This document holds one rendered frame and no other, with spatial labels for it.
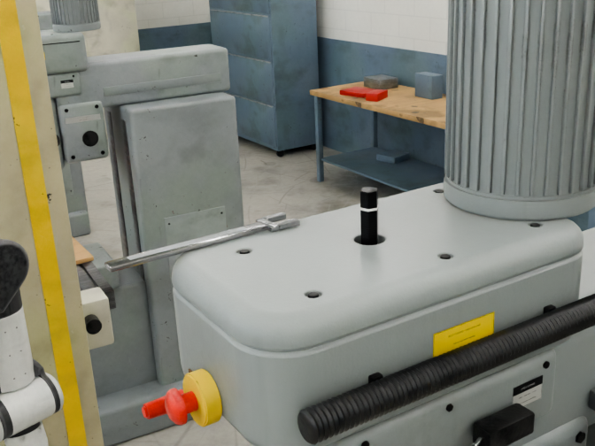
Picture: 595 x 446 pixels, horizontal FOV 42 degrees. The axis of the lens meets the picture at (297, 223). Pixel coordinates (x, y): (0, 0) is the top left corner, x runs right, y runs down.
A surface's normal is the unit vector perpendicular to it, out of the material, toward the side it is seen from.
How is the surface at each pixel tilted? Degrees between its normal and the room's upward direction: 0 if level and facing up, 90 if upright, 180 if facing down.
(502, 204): 90
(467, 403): 90
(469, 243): 0
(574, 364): 90
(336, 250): 0
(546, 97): 90
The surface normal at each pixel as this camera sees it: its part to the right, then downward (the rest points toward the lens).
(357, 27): -0.84, 0.22
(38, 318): 0.53, 0.27
